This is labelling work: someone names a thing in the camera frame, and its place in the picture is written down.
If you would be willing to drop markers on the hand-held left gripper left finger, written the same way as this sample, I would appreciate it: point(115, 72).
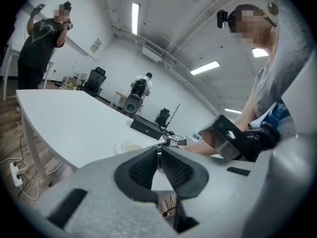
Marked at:
point(104, 202)

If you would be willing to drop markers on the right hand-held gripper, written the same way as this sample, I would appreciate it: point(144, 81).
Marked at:
point(178, 140)

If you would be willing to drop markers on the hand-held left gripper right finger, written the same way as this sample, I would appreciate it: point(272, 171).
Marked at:
point(223, 195)

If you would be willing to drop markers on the white round plate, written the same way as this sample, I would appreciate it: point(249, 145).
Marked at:
point(119, 149)

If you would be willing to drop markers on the person's right forearm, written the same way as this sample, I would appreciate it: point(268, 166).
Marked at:
point(218, 140)

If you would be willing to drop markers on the black tripod stand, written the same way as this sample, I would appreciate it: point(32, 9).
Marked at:
point(174, 115)

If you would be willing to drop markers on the black office chair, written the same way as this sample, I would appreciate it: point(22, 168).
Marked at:
point(95, 82)
point(163, 118)

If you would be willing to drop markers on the black rectangular box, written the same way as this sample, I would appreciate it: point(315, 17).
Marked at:
point(146, 129)

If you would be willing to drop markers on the grey plastic chair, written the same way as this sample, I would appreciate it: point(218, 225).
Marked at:
point(132, 104)

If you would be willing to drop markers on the long ceiling light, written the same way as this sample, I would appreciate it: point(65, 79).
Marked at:
point(260, 52)
point(232, 110)
point(135, 18)
point(205, 68)

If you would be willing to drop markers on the small wooden table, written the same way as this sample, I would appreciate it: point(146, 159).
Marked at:
point(121, 98)

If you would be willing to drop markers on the white ceiling pipe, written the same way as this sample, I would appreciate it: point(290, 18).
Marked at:
point(158, 51)

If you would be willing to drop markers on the white power strip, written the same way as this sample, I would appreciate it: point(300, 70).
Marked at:
point(16, 173)

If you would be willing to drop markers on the light blue cloth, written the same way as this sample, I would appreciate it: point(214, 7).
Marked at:
point(277, 113)

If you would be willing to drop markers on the person's grey shirt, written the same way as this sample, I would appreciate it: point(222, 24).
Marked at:
point(280, 71)

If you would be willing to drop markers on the person's head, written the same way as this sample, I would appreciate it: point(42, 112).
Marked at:
point(250, 26)

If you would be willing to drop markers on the white side desk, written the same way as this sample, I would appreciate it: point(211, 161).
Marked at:
point(10, 58)

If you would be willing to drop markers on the white wall air conditioner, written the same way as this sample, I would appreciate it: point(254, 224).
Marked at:
point(153, 54)

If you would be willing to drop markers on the wall poster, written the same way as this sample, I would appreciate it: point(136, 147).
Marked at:
point(95, 45)

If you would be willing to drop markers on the black head camera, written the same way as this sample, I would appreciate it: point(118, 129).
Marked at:
point(222, 18)

